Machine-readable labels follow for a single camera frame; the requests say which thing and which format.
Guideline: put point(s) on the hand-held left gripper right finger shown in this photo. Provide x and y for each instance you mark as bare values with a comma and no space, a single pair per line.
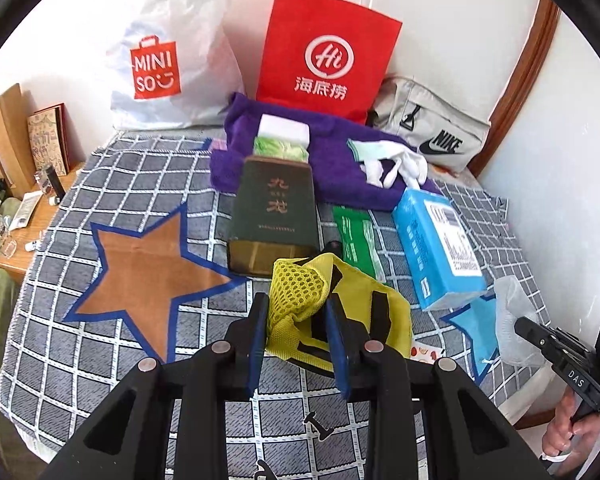
337,350

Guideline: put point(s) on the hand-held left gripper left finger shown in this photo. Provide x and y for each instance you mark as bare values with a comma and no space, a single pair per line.
257,355

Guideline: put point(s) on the clear plastic bag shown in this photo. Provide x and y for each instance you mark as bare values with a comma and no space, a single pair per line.
515,305

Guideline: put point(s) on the yellow mesh bag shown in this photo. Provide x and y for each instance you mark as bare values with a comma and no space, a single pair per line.
365,305

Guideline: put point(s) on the fruit print packet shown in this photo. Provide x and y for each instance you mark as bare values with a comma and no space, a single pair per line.
425,352

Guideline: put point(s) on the white glove with mint cuff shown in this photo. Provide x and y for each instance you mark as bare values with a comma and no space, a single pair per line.
410,160

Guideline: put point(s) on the green tissue packet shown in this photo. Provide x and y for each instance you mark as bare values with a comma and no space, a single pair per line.
280,149

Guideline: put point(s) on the white sponge block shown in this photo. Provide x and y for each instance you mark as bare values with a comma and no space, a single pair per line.
285,130

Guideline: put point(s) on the person's right hand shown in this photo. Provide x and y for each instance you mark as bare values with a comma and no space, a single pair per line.
557,430

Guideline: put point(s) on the green flat packet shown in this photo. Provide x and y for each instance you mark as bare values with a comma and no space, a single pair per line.
355,235

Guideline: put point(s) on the grey checked blanket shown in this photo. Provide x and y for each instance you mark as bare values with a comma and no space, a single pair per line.
130,360

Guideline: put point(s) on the blue tissue packet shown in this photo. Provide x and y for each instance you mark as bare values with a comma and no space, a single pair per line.
430,250

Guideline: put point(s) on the dark green box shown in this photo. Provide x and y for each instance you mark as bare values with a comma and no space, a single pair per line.
272,200

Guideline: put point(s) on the purple towel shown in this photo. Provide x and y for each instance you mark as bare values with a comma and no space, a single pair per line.
330,160

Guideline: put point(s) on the small white tube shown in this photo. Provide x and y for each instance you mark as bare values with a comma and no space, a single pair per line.
31,246

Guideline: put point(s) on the wooden nightstand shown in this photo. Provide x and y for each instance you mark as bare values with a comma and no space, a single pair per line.
22,266

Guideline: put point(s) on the grey sling bag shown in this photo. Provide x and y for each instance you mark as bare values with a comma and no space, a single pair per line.
430,110

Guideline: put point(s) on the dark brown bottle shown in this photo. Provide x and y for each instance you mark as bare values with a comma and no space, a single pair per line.
55,182

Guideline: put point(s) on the white cream tube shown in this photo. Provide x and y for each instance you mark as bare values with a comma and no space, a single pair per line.
27,210

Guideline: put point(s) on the clear glass cup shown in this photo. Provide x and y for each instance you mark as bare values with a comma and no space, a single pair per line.
0,235

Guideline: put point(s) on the brown patterned book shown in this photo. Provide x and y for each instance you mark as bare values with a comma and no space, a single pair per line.
47,140

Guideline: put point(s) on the red paper bag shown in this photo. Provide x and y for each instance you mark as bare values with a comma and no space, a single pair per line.
330,25

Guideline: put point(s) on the wooden bed headboard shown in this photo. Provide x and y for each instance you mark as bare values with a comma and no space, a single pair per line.
5,130

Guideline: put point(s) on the white plastic shopping bag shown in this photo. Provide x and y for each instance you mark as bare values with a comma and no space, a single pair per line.
190,20

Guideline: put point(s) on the wooden door frame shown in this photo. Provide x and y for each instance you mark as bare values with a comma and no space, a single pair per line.
530,60

